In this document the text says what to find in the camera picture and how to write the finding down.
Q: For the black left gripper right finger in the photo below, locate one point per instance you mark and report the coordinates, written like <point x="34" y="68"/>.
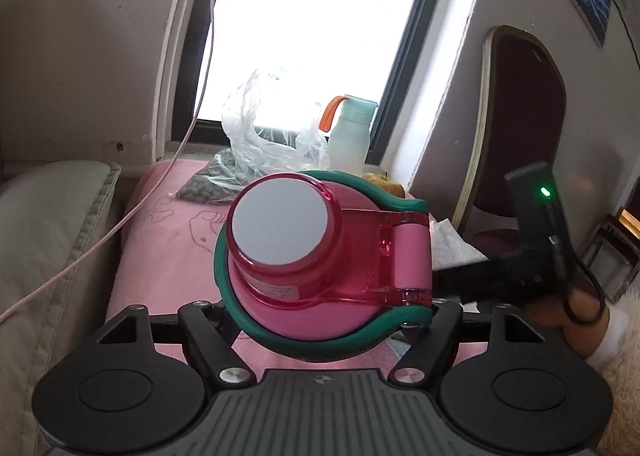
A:
<point x="432" y="351"/>

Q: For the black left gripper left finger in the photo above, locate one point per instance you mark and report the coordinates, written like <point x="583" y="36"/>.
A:
<point x="208" y="336"/>

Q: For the pink bottle with green handle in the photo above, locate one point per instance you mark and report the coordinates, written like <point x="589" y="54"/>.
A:
<point x="323" y="265"/>

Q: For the right hand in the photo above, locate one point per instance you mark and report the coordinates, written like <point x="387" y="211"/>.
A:
<point x="582" y="338"/>

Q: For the pink blanket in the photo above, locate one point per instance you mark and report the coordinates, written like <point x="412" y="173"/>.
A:
<point x="168" y="261"/>

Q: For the white paper towel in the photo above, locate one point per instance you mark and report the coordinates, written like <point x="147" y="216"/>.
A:
<point x="449" y="249"/>

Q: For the dark red wooden chair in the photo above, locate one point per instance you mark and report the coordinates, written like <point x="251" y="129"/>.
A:
<point x="519" y="121"/>

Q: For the red yellow apple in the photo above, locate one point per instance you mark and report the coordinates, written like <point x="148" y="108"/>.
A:
<point x="384" y="182"/>

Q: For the beige pillow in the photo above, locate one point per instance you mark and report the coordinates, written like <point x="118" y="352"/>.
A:
<point x="51" y="216"/>

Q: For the clear plastic bag of seeds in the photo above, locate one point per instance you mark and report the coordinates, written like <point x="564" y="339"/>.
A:
<point x="255" y="150"/>

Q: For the frosted bottle with mint lid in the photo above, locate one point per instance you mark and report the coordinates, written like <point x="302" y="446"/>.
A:
<point x="347" y="121"/>

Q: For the window with dark frame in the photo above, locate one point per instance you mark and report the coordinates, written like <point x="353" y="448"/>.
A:
<point x="319" y="48"/>

